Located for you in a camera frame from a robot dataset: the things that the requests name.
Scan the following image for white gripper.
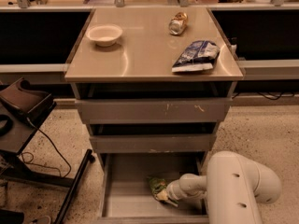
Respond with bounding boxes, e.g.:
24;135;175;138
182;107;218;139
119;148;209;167
156;180;187;202

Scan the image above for green jalapeno chip bag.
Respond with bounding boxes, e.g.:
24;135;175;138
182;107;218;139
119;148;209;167
147;176;178;207

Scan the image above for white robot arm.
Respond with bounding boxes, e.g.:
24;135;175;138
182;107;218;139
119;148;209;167
149;151;282;224

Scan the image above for bottom grey drawer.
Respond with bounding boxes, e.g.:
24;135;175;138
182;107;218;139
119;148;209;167
93;152;209;224

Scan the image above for grey drawer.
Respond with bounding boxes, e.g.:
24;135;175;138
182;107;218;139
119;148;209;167
90;133;216;153
75;98;232;124
93;152;209;224

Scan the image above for middle grey drawer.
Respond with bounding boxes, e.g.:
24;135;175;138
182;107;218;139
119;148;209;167
90;133;216;153

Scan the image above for top grey drawer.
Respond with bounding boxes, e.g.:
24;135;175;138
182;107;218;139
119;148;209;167
75;98;232;124

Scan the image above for grey drawer cabinet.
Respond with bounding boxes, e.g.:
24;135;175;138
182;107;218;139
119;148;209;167
64;6;245;170

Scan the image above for blue white chip bag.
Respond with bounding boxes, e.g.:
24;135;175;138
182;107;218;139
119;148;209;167
172;40;221;73

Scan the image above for white sneaker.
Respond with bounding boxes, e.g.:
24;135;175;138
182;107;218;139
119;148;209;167
29;216;51;224

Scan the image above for black headset device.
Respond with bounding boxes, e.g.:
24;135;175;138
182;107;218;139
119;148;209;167
0;77;54;124

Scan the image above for gold soda can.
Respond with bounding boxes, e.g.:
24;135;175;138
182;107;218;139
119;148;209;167
168;12;188;35

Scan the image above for white bowl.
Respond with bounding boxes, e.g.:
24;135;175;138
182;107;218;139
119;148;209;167
86;24;122;47

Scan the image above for black cable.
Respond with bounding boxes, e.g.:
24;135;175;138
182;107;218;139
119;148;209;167
20;118;73;179

